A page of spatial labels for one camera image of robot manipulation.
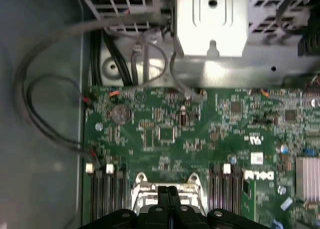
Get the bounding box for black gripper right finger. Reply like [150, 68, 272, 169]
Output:
[169, 185, 270, 229]

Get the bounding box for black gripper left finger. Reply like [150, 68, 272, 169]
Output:
[81, 185, 173, 229]

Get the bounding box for CPU socket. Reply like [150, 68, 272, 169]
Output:
[129, 172, 205, 215]

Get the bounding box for blue plastic slot latch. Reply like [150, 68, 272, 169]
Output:
[271, 217, 286, 229]

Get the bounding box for green RAM stick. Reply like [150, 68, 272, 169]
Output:
[240, 177, 256, 222]

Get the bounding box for green motherboard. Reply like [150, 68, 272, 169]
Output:
[82, 86, 320, 229]

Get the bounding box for internal USB port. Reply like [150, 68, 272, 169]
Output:
[179, 105, 188, 127]

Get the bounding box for white label sticker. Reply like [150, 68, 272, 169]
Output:
[250, 151, 265, 165]

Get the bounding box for silver coin battery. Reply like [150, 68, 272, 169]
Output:
[111, 104, 132, 126]

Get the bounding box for black open PC case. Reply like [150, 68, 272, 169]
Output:
[0, 0, 320, 229]

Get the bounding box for silver chipset heatsink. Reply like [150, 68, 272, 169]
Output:
[295, 156, 320, 203]

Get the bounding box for silver drive cage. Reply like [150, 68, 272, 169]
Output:
[74, 0, 320, 60]

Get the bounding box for gray braided cable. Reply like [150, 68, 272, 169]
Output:
[169, 51, 201, 101]

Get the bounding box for black fan cable red tip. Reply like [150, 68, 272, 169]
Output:
[26, 73, 92, 107]
[13, 16, 103, 171]

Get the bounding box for gray cable clear plug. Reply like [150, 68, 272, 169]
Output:
[129, 44, 143, 86]

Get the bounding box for thick black cable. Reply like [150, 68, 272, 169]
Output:
[102, 35, 133, 87]
[90, 30, 104, 87]

